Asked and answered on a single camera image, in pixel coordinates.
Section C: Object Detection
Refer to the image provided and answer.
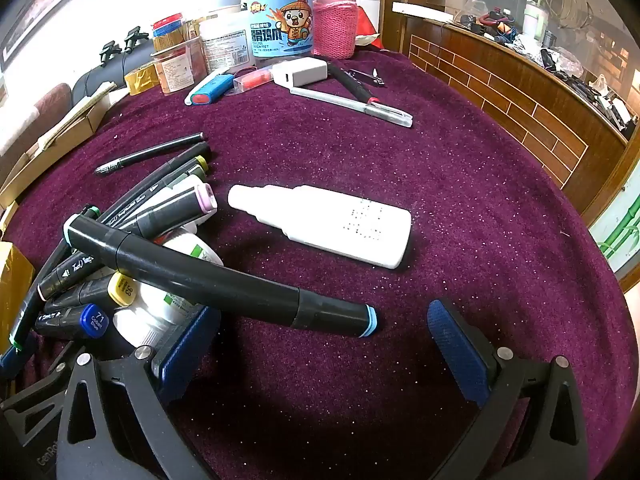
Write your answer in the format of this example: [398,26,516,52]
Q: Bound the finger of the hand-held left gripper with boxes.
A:
[0,342,76,480]

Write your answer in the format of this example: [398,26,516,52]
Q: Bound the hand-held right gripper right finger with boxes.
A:
[427,300,589,480]

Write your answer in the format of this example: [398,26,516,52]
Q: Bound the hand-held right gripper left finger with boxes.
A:
[55,305,223,480]

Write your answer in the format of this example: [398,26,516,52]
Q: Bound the white bottle green label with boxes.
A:
[112,230,226,351]

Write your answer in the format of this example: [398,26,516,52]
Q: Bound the black marker light-blue end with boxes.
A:
[64,214,379,339]

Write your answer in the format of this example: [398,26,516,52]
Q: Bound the black marker pink end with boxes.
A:
[122,182,219,241]

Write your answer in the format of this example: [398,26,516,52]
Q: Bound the yellow box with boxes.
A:
[0,241,37,356]

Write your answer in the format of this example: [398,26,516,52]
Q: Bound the white squeeze bottle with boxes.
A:
[228,184,413,270]

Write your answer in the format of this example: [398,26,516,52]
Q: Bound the plain black marker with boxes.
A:
[95,141,212,223]

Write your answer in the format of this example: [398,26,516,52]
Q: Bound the bamboo print panel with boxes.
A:
[589,192,640,273]

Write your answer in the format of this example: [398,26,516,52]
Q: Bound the flat cardboard box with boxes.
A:
[0,81,127,211]

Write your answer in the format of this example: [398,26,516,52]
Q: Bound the stack of beige papers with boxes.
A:
[36,82,119,152]

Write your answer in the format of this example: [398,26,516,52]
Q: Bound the wooden brick-pattern counter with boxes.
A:
[406,7,632,193]

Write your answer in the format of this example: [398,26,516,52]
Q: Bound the silver pen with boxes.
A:
[290,87,415,128]

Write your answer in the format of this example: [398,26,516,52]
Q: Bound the yellow tape roll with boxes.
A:
[123,62,160,96]

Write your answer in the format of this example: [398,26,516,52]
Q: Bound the clear case red contents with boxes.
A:
[232,67,274,95]

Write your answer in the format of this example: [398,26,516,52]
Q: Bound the brown armchair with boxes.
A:
[0,83,75,161]

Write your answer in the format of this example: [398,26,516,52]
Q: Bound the clear tub orange contents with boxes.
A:
[151,39,209,95]

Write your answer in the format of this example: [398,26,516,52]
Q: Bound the black sofa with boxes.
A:
[71,39,157,107]

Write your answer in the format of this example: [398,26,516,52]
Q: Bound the black red-tipped pen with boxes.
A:
[327,64,382,106]

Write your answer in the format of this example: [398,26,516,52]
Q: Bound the metal nail clipper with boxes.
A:
[349,68,387,88]

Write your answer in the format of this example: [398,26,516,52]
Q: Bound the white charger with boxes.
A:
[272,57,329,89]

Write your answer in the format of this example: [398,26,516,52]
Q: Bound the white jar printed label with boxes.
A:
[199,9,256,75]

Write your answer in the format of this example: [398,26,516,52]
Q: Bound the black clamp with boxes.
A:
[122,27,151,55]
[98,40,124,67]

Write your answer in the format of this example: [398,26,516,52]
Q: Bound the pile of assorted clutter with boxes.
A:
[452,0,640,128]

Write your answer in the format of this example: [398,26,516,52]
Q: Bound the red lid blue band jar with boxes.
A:
[151,13,190,52]

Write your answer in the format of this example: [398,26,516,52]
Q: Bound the red packet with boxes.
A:
[355,11,384,51]

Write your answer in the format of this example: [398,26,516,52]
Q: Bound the blue label snack jar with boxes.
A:
[246,0,317,69]

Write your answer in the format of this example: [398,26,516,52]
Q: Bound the long white box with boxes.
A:
[392,2,454,24]

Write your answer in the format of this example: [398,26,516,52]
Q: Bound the pink bottle knit sleeve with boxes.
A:
[312,0,359,59]

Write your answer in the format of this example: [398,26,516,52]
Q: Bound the framed painting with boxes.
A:
[0,0,128,63]

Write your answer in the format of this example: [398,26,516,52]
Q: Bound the wooden door frame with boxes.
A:
[379,0,417,55]

